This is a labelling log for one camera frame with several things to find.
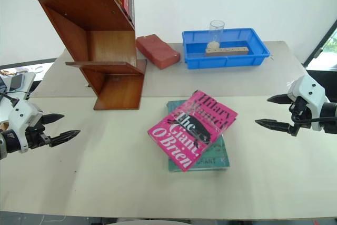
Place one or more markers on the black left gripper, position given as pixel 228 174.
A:
pixel 35 136

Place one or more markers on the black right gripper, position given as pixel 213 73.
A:
pixel 298 109

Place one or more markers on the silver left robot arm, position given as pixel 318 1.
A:
pixel 10 142

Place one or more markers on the teal hardcover book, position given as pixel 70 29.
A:
pixel 217 160

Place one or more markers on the pink paperback book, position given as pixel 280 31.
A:
pixel 184 135

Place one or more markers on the brown wooden bookshelf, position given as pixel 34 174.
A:
pixel 79 6

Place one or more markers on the dark smartphone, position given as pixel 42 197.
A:
pixel 16 82

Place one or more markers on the blue plastic bin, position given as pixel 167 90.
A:
pixel 226 61

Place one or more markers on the wooden block with holes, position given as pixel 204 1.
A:
pixel 229 51

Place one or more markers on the white crumpled lump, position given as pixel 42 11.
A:
pixel 213 45

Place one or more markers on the red brick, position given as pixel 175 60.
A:
pixel 158 51

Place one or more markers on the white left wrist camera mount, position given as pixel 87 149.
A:
pixel 22 115

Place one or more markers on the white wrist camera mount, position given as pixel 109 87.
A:
pixel 309 88
pixel 22 115

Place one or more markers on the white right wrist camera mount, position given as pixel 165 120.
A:
pixel 309 88

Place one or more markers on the black window frame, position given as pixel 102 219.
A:
pixel 319 43

